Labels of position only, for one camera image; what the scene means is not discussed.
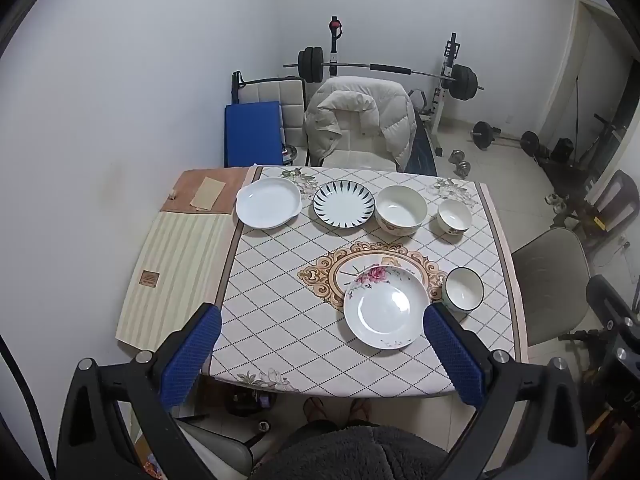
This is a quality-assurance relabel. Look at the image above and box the blue striped white plate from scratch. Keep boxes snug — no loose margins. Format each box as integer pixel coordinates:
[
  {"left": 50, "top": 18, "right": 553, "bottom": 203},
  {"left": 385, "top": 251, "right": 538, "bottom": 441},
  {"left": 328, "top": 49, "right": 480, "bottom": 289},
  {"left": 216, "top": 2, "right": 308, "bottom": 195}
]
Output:
[{"left": 313, "top": 180, "right": 376, "bottom": 230}]

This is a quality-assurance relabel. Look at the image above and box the beige paper napkin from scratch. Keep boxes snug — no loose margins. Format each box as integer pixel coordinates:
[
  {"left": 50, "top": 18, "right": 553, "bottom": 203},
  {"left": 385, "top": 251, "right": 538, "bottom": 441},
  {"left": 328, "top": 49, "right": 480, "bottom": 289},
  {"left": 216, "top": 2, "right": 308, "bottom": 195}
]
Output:
[{"left": 191, "top": 176, "right": 226, "bottom": 212}]

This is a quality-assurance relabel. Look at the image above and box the dark weight bench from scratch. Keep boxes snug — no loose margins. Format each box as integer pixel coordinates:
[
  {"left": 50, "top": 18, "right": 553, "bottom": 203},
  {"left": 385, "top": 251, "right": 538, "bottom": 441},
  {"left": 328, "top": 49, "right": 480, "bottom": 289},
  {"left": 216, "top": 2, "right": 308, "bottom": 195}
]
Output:
[{"left": 407, "top": 110, "right": 441, "bottom": 176}]

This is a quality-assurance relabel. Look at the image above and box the person's left foot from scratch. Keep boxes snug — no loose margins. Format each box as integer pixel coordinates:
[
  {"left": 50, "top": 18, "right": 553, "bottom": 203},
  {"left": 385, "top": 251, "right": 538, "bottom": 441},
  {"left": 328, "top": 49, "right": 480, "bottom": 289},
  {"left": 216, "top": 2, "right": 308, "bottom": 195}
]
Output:
[{"left": 304, "top": 397, "right": 329, "bottom": 424}]

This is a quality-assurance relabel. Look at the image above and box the short barbell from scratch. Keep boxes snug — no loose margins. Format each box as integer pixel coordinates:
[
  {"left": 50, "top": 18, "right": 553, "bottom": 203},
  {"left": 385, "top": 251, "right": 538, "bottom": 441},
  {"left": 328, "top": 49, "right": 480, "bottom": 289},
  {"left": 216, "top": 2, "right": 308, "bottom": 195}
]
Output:
[{"left": 471, "top": 121, "right": 540, "bottom": 157}]

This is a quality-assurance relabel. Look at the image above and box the person's fleece clothing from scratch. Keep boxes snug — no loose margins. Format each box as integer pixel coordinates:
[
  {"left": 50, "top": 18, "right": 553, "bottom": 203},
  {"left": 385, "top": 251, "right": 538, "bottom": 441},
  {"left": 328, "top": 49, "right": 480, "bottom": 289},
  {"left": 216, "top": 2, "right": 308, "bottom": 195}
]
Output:
[{"left": 252, "top": 422, "right": 451, "bottom": 480}]

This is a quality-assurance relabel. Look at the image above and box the blue folded mat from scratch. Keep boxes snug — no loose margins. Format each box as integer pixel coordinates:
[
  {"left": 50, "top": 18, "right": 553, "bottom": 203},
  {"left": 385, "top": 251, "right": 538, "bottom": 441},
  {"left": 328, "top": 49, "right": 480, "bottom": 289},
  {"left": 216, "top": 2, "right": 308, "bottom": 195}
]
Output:
[{"left": 223, "top": 101, "right": 284, "bottom": 168}]

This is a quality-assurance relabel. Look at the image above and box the grey chair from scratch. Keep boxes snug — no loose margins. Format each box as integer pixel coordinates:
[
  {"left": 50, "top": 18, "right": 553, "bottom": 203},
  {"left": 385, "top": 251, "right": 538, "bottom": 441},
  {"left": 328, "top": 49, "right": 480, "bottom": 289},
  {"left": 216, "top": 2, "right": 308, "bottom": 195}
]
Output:
[{"left": 511, "top": 227, "right": 593, "bottom": 348}]

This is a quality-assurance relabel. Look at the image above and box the dark rimmed white bowl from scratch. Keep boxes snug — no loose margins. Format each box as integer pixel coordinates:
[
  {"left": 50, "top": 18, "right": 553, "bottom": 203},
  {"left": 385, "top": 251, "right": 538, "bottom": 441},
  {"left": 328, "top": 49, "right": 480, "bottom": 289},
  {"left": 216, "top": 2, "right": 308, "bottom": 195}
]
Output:
[{"left": 442, "top": 266, "right": 485, "bottom": 312}]

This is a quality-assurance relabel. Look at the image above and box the white plate with ear handles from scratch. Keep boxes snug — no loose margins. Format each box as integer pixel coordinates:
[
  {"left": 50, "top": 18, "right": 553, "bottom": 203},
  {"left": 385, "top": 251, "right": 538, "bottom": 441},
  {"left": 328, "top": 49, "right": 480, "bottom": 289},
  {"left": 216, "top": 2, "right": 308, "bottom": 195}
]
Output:
[{"left": 235, "top": 177, "right": 302, "bottom": 231}]

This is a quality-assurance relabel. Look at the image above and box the diamond patterned floral tablecloth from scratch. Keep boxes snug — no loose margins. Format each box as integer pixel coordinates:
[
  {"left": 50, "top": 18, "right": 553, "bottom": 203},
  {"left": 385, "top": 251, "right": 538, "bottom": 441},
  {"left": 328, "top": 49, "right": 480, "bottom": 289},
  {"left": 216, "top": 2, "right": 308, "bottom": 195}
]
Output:
[{"left": 200, "top": 166, "right": 531, "bottom": 395}]

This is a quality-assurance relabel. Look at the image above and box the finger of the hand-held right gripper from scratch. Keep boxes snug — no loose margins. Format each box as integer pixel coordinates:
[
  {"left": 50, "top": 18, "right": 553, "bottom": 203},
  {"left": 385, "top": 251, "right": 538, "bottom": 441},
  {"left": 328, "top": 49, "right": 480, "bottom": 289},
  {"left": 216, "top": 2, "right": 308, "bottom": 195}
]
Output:
[{"left": 586, "top": 275, "right": 640, "bottom": 341}]

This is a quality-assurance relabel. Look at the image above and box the white down jacket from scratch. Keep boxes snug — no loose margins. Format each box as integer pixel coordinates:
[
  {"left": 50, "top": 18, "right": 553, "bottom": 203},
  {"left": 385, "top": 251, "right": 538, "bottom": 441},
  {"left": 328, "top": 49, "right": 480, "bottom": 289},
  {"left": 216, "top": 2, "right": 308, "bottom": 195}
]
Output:
[{"left": 304, "top": 76, "right": 417, "bottom": 171}]

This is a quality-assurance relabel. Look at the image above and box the floral deep white plate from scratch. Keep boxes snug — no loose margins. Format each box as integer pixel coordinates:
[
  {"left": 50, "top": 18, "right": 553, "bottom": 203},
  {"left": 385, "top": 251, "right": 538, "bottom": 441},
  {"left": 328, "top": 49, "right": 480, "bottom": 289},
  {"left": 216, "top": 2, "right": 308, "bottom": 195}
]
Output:
[{"left": 343, "top": 265, "right": 431, "bottom": 350}]

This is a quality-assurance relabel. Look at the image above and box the dark wooden chair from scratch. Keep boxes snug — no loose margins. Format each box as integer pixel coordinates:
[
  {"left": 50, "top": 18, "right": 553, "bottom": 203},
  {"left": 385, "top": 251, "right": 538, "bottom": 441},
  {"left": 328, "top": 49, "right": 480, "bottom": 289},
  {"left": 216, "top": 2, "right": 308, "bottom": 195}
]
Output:
[{"left": 580, "top": 169, "right": 640, "bottom": 246}]

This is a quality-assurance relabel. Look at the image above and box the white door frame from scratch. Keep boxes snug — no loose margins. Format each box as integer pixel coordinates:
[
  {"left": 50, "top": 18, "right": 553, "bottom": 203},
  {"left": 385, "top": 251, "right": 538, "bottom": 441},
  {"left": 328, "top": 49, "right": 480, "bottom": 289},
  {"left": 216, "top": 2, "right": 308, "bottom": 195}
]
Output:
[{"left": 545, "top": 0, "right": 640, "bottom": 136}]

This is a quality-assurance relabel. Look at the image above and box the long barbell with black plates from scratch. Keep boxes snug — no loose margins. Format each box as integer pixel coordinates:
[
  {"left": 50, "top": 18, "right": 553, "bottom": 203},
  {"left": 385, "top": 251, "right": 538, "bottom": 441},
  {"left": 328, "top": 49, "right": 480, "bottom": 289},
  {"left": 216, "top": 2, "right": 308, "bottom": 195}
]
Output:
[{"left": 283, "top": 47, "right": 485, "bottom": 99}]

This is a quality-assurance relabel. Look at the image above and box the small floral white bowl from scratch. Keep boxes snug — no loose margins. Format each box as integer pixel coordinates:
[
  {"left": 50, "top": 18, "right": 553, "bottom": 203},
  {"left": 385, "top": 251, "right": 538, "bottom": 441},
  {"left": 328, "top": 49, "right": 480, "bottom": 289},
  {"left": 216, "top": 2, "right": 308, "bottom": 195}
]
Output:
[{"left": 438, "top": 198, "right": 473, "bottom": 236}]

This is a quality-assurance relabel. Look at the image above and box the beige tufted padded chair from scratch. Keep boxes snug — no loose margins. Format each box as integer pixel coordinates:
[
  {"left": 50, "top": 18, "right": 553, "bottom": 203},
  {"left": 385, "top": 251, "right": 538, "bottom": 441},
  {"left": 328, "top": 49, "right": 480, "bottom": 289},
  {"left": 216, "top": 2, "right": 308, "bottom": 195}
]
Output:
[{"left": 240, "top": 78, "right": 307, "bottom": 166}]

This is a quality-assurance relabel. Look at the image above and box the black metal frame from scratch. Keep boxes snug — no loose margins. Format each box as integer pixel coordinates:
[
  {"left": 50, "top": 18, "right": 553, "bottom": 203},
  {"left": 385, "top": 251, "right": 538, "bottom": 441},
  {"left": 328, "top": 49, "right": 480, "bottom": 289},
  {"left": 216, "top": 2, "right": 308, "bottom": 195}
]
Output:
[{"left": 231, "top": 71, "right": 301, "bottom": 106}]

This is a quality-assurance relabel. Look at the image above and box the black exercise machine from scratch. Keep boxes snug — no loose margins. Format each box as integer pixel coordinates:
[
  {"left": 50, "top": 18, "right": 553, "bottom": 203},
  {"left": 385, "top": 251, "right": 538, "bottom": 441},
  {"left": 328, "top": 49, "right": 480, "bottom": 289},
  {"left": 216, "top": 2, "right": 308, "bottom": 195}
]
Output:
[{"left": 537, "top": 112, "right": 640, "bottom": 231}]

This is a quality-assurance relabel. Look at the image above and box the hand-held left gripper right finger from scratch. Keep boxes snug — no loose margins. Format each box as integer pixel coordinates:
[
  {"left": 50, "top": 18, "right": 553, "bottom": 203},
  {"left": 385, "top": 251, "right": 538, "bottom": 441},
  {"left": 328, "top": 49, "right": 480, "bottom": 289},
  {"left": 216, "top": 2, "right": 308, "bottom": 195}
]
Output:
[{"left": 422, "top": 302, "right": 588, "bottom": 480}]

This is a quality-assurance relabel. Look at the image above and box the brown cloth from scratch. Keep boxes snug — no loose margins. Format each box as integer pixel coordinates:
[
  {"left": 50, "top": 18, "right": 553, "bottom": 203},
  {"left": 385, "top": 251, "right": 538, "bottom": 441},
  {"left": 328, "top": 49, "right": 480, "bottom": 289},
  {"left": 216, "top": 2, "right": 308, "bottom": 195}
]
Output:
[{"left": 160, "top": 167, "right": 256, "bottom": 216}]

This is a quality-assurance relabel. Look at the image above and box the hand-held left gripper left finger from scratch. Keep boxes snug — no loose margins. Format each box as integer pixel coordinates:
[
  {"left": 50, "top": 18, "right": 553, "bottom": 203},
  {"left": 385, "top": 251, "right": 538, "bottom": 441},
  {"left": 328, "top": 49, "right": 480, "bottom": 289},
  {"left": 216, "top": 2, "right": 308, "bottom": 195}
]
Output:
[{"left": 56, "top": 302, "right": 223, "bottom": 480}]

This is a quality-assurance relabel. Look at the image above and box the cream chair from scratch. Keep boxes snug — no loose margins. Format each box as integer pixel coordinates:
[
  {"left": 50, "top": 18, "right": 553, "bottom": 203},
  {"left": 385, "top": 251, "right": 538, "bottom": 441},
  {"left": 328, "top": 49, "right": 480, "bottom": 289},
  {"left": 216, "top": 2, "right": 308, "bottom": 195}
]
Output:
[{"left": 320, "top": 130, "right": 397, "bottom": 170}]

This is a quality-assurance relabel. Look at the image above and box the beige striped cloth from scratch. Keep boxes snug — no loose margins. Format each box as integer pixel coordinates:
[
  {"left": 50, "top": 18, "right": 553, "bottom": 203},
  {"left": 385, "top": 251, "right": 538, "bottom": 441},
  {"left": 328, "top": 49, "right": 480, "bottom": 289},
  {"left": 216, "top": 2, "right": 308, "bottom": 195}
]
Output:
[{"left": 115, "top": 212, "right": 241, "bottom": 356}]

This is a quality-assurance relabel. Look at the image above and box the white barbell rack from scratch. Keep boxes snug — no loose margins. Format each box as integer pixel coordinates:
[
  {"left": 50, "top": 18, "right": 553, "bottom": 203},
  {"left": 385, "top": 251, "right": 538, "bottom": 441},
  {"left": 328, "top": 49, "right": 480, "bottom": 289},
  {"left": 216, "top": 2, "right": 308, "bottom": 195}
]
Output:
[{"left": 327, "top": 16, "right": 461, "bottom": 158}]

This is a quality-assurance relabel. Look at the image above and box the large floral white bowl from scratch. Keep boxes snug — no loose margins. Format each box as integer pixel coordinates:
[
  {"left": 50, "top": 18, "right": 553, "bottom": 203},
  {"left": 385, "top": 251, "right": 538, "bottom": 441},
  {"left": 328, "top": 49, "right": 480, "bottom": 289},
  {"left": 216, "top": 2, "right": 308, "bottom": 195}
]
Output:
[{"left": 375, "top": 184, "right": 429, "bottom": 237}]

